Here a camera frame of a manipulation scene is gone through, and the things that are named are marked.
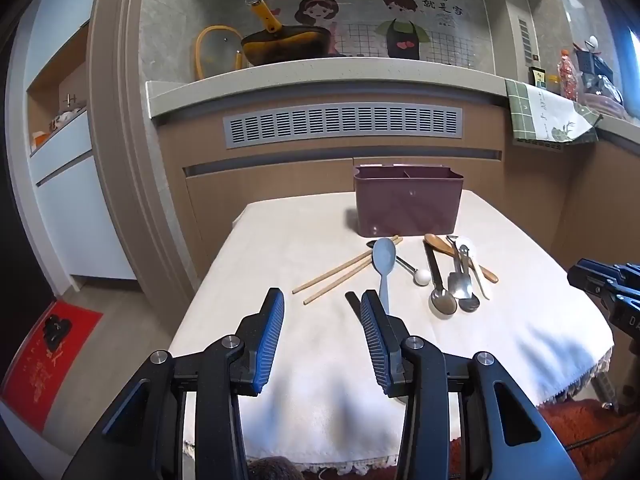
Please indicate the small black frame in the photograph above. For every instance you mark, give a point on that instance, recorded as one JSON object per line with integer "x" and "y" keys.
{"x": 538, "y": 77}

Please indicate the grey vent grille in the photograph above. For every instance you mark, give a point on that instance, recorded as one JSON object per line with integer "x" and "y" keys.
{"x": 342, "y": 127}

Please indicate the brown wooden spoon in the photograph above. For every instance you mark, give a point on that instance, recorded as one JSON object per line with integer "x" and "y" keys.
{"x": 436, "y": 241}

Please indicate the dark bag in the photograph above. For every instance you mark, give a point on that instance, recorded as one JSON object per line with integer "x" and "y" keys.
{"x": 597, "y": 72}

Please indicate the red doormat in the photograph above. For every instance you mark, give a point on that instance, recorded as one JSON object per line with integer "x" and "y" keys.
{"x": 35, "y": 380}

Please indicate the dark red rug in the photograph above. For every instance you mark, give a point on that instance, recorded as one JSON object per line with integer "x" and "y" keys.
{"x": 580, "y": 435}

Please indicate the red-capped condiment bottle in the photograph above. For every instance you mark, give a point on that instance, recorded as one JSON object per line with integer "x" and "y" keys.
{"x": 568, "y": 77}

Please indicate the plain metal spoon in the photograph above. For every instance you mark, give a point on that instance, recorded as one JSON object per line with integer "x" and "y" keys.
{"x": 470, "y": 304}

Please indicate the cartoon wall sticker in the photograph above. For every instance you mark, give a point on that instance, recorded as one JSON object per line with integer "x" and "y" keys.
{"x": 400, "y": 25}

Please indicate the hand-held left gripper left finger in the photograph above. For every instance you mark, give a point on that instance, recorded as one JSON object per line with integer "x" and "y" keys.
{"x": 269, "y": 340}

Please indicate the white cabinet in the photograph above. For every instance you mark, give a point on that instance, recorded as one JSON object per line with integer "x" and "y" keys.
{"x": 75, "y": 200}

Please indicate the wooden chopstick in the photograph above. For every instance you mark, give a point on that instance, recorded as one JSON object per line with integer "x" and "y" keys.
{"x": 345, "y": 264}
{"x": 340, "y": 279}

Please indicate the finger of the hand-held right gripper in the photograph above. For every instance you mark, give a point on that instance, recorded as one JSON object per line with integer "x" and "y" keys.
{"x": 600, "y": 266}
{"x": 592, "y": 282}

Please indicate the white tablecloth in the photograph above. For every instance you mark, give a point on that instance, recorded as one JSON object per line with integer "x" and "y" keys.
{"x": 300, "y": 230}

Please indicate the pale blue plastic spoon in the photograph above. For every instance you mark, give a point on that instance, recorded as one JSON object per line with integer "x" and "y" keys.
{"x": 384, "y": 260}

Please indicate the maroon plastic utensil holder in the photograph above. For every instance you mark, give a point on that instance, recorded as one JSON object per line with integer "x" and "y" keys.
{"x": 407, "y": 200}

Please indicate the kitchen counter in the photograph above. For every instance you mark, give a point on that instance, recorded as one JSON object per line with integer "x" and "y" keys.
{"x": 350, "y": 77}

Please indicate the yellow-rimmed glass lid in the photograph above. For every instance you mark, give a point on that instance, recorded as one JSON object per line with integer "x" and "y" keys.
{"x": 217, "y": 52}

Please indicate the black shoes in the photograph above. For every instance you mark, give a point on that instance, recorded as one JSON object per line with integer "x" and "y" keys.
{"x": 56, "y": 332}

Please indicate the green checkered towel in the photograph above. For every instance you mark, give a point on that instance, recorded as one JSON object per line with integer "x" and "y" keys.
{"x": 545, "y": 115}

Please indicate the metal spoon with white knob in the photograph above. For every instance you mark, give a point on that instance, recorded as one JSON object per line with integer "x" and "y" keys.
{"x": 423, "y": 276}

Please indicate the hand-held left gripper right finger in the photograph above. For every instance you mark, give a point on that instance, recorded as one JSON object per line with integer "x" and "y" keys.
{"x": 375, "y": 345}

